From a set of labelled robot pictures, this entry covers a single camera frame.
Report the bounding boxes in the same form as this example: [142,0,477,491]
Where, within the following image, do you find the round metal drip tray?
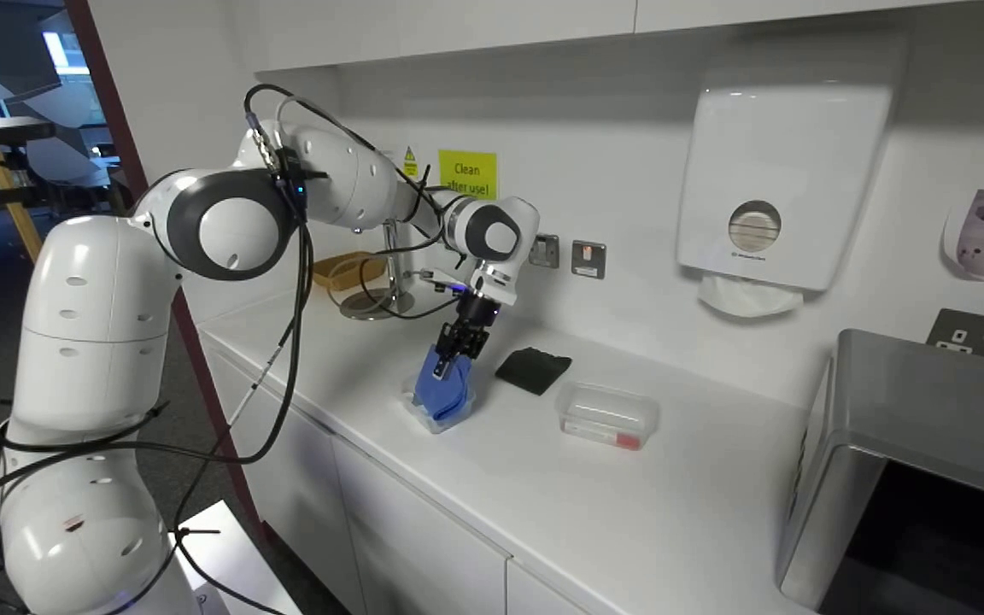
[337,283,419,326]

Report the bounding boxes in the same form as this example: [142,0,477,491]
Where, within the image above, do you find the chrome water tap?
[378,218,419,318]

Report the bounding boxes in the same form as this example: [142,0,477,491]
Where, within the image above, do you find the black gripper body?
[449,291,508,349]

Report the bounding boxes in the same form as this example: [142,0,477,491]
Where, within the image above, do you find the green clean after use poster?
[434,147,502,204]

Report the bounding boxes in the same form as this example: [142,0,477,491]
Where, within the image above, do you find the black cloth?
[493,346,574,400]

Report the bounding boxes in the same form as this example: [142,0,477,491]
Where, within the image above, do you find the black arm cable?
[172,78,484,527]

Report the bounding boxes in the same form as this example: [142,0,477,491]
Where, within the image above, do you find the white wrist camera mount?
[461,258,527,311]

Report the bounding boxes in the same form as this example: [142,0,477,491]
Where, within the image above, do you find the white upper wall cabinet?
[91,0,975,76]

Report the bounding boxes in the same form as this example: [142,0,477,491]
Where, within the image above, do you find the white paper towel dispenser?
[673,87,894,326]

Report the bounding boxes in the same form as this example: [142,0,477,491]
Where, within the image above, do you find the clear lidded plastic container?
[552,383,663,456]

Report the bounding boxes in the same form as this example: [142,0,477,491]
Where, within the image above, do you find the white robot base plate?
[164,498,305,615]

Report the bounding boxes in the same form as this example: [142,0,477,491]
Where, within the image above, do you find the white base cabinet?
[202,335,586,615]

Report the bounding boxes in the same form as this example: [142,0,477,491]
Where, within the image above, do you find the stainless steel appliance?
[771,328,984,615]

